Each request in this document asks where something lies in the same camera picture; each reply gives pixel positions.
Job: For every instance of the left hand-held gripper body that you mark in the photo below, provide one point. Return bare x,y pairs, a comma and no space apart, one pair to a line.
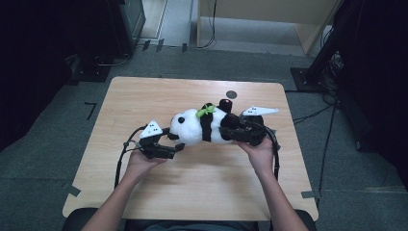
152,147

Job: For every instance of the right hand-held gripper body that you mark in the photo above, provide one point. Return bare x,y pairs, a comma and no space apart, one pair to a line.
255,130

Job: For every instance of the panda plush toy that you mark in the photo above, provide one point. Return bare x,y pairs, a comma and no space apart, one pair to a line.
191,128

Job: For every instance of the person's left hand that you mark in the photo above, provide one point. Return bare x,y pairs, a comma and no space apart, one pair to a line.
138,168

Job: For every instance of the person's right hand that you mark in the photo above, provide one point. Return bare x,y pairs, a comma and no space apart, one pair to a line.
263,157

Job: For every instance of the dark round table grommet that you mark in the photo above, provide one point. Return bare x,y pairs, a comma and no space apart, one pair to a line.
231,94

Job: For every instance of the black stand base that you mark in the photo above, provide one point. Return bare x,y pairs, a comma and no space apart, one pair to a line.
303,80

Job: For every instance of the black angled floor tape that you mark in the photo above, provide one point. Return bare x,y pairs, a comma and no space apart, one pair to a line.
91,109

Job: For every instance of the person's grey shirt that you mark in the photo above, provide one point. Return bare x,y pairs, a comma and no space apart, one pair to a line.
198,227

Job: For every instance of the grey floor tape strip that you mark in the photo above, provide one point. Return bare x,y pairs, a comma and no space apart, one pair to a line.
72,190
308,194

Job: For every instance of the dark floor tape strip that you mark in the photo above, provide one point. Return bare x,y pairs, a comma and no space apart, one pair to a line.
184,47
160,45
146,45

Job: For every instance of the black floor plate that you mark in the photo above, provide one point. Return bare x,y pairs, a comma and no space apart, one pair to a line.
91,72

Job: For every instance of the black stand pole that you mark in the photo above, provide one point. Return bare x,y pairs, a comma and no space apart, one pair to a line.
330,38

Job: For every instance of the light wooden desk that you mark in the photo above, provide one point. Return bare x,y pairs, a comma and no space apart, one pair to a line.
256,9

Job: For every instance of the black curtain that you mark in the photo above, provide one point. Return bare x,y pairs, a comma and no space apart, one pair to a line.
381,80
38,64

